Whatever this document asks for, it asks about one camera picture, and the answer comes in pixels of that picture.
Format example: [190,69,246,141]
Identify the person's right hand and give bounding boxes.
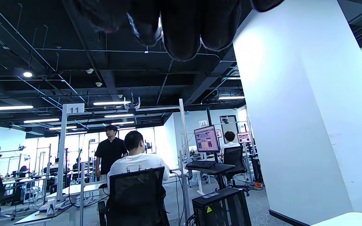
[63,0,285,62]

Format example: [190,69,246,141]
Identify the white headset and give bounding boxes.
[124,97,141,110]

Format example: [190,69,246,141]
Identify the black computer monitor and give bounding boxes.
[237,132,252,144]
[194,125,220,153]

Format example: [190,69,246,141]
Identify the black keyboard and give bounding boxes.
[186,160,217,169]

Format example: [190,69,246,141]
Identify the black monitor stand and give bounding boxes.
[185,108,235,190]

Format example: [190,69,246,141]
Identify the black computer tower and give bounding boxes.
[192,187,252,226]

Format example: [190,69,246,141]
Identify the group of ceiling lights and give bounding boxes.
[0,72,245,135]

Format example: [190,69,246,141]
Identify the office desk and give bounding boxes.
[14,180,109,225]

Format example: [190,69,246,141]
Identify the white metal frame post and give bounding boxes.
[179,99,191,222]
[56,104,85,201]

